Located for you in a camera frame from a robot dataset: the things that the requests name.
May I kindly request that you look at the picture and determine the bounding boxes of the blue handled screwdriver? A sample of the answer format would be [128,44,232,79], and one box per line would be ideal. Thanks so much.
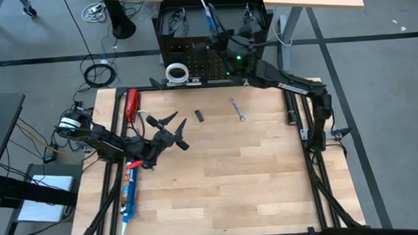
[198,0,218,35]

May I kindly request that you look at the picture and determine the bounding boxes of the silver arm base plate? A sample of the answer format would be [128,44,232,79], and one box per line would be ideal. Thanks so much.
[299,126,353,142]

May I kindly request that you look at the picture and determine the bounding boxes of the black chair caster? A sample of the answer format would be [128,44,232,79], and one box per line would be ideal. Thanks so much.
[16,0,38,19]

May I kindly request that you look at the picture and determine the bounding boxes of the black pegboard bin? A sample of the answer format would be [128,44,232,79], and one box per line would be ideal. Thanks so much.
[167,44,187,69]

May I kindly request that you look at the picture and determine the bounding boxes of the grey desk leg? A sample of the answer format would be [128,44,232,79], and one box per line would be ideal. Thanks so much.
[277,6,306,75]

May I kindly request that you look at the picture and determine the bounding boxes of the black pegboard tool cart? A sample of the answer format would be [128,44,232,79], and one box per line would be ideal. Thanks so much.
[151,0,277,89]

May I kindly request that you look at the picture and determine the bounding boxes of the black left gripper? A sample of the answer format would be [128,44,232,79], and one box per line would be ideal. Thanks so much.
[144,110,191,163]

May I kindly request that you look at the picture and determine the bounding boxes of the black power adapter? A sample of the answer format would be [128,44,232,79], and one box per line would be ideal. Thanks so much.
[42,145,60,165]

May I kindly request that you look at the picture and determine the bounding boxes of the white cable bundle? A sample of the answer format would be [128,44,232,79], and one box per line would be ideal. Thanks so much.
[81,1,109,24]

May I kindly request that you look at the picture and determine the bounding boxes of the white tape roll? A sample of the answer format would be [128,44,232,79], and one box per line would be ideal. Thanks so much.
[164,61,190,85]

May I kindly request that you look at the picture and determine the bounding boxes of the white box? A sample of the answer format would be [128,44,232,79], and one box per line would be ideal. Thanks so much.
[15,172,76,225]

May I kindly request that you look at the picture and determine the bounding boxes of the black coiled floor cable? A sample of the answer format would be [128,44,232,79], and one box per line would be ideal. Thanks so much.
[82,62,118,90]

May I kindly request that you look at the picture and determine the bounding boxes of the black eyeglasses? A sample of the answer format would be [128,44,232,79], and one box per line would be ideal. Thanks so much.
[242,2,268,31]

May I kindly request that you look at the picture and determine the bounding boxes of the red plastic tool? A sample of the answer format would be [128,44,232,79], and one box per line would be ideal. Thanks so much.
[123,87,142,123]

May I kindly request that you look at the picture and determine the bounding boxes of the blue caulking gun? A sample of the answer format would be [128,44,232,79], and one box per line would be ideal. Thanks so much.
[114,109,155,235]

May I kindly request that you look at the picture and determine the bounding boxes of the black aluminium table frame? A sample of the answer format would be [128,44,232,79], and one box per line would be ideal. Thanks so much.
[68,75,366,235]

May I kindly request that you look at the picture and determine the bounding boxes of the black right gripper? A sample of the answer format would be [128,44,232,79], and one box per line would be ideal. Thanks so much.
[192,21,264,79]

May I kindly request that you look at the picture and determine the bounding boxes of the black desk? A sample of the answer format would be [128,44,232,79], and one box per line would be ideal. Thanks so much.
[0,91,29,181]

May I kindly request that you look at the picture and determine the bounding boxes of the silver black spirit level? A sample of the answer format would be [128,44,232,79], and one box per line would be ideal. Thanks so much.
[164,77,202,88]

